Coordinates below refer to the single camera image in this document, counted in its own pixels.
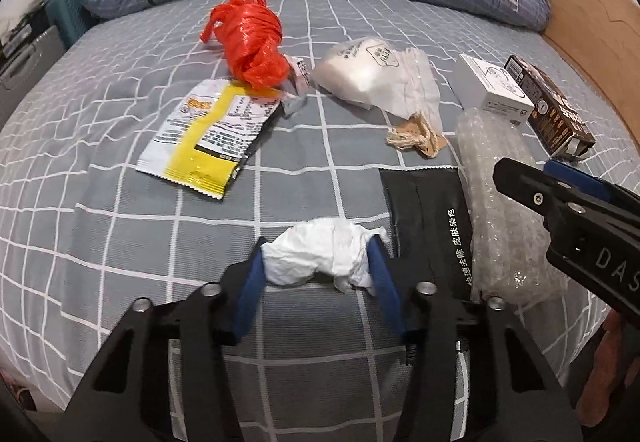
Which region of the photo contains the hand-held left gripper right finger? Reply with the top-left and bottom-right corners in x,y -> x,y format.
367,234 -> 583,442

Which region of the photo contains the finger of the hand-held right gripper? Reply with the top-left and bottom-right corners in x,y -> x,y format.
544,159 -> 615,201
492,158 -> 601,223

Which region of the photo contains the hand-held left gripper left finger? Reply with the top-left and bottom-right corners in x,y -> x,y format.
62,237 -> 281,442

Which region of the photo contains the clear bubble wrap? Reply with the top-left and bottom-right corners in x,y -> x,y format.
455,108 -> 568,309

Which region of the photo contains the dark brown carton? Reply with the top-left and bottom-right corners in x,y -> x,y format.
504,54 -> 597,159

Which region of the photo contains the black packet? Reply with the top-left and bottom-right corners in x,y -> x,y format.
378,166 -> 473,304

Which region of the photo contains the white tissue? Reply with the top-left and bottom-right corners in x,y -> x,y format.
260,218 -> 388,295

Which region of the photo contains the white earphone box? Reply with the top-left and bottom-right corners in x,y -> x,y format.
454,54 -> 535,127

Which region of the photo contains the yellow snack wrapper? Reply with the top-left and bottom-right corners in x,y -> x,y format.
136,78 -> 282,200

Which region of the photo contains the small printed foil wrapper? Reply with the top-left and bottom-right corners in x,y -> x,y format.
280,56 -> 313,118

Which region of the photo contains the person's right hand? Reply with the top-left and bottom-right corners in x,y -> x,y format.
576,311 -> 632,426

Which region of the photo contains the grey checked bed sheet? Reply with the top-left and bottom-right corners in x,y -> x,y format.
0,0 -> 631,442

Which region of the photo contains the grey plaid bed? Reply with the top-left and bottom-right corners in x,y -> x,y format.
532,0 -> 640,148

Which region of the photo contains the white translucent plastic bag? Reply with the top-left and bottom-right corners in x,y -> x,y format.
312,37 -> 445,133

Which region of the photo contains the red plastic bag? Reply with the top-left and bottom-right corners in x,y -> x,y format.
199,0 -> 290,90

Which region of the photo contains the grey suitcase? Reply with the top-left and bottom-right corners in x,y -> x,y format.
0,24 -> 66,95

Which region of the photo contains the teal plastic crate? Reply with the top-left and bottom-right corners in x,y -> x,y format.
42,0 -> 96,50

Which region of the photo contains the brown paper tag with string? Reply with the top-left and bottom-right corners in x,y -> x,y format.
386,114 -> 446,159

